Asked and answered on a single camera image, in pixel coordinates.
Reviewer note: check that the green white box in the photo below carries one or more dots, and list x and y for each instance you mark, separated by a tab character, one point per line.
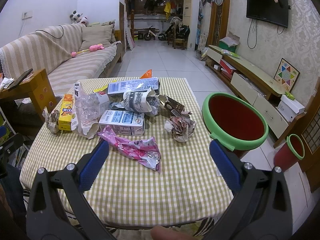
230	42

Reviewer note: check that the brown paper ball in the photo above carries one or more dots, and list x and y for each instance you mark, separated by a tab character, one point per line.
51	120

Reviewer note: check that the crushed clear plastic bottle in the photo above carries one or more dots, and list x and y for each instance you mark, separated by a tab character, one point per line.
87	111

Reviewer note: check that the yellow carton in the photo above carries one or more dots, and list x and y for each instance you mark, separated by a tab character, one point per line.
103	89

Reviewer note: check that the large red green-rimmed bin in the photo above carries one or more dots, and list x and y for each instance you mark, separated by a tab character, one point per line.
236	124

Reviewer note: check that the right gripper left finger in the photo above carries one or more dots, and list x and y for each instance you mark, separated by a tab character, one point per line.
46	216

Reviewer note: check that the yellow orange snack box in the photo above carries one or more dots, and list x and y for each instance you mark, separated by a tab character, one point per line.
65	116

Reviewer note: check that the crushed patterned paper cup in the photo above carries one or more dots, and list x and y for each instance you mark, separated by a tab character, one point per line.
142	102

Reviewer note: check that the pink foil snack wrapper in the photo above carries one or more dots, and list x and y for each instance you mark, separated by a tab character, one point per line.
144	151

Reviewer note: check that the printed paper ball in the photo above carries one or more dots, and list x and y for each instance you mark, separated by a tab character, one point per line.
181	127

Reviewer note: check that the wall mounted television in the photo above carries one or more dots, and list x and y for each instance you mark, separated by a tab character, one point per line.
271	11

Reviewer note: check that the blue white milk carton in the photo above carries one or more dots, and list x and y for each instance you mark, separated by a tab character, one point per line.
123	122

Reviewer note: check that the brown cigarette pack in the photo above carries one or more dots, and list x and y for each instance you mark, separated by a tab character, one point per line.
175	108

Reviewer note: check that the wooden side table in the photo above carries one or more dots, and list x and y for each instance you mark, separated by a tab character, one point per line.
38	89

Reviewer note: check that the long blue toothpaste box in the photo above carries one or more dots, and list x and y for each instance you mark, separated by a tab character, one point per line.
135	85

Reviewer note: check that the white shoe box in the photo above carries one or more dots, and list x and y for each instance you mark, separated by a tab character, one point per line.
289	109

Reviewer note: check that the small red green-rimmed bin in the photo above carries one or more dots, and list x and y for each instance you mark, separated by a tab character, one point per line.
290	153

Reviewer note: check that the pink toy wand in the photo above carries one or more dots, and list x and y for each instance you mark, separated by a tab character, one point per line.
92	48

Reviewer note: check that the chinese checkers board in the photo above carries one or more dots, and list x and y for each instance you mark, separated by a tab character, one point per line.
286	75

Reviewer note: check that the beige sofa cushion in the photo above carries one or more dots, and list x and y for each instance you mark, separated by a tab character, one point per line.
96	35

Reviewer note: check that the right hand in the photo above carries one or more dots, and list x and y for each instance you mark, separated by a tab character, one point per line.
161	233

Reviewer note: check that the striped beige sofa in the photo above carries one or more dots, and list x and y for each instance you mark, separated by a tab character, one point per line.
60	51

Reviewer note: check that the orange snack wrapper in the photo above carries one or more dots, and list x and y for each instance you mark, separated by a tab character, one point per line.
147	74

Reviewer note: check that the long tv cabinet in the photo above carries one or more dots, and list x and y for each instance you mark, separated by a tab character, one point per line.
256	87

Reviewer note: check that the plush toys on sofa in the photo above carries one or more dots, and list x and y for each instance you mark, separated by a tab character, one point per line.
77	17

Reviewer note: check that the white standing air conditioner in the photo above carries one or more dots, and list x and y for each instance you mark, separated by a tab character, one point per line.
190	18

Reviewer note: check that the black tablet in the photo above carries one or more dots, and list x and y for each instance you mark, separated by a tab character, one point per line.
20	79

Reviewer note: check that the white balance bike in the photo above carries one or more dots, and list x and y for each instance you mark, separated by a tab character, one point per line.
147	36

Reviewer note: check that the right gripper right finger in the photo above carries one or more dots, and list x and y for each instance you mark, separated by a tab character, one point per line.
261	207

